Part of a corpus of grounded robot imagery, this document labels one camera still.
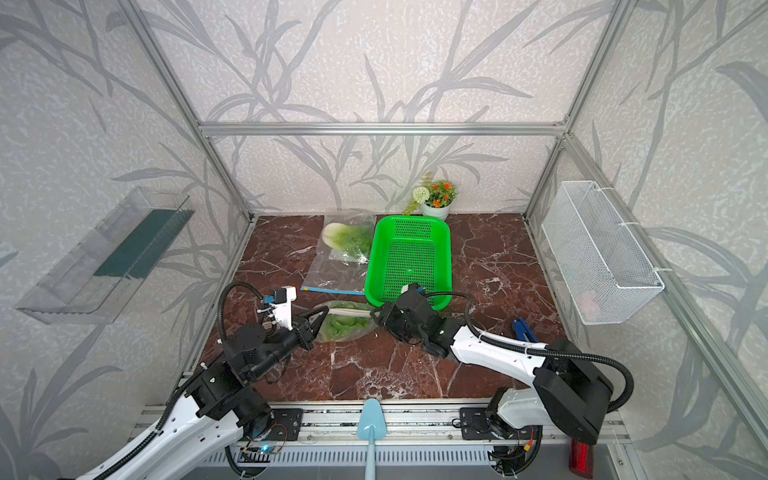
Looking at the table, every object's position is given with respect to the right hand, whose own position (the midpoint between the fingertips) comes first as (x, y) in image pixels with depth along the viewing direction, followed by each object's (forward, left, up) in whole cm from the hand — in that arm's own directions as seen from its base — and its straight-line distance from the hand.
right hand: (371, 316), depth 79 cm
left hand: (-4, +9, +9) cm, 13 cm away
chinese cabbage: (+30, +10, -4) cm, 32 cm away
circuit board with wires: (-27, +24, -12) cm, 38 cm away
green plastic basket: (+32, -11, -11) cm, 35 cm away
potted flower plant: (+46, -20, +1) cm, 51 cm away
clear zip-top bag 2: (-10, +10, +9) cm, 16 cm away
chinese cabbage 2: (-4, +8, +3) cm, 9 cm away
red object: (-31, -49, -9) cm, 58 cm away
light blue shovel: (-24, 0, -12) cm, 27 cm away
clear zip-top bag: (+25, +13, -10) cm, 30 cm away
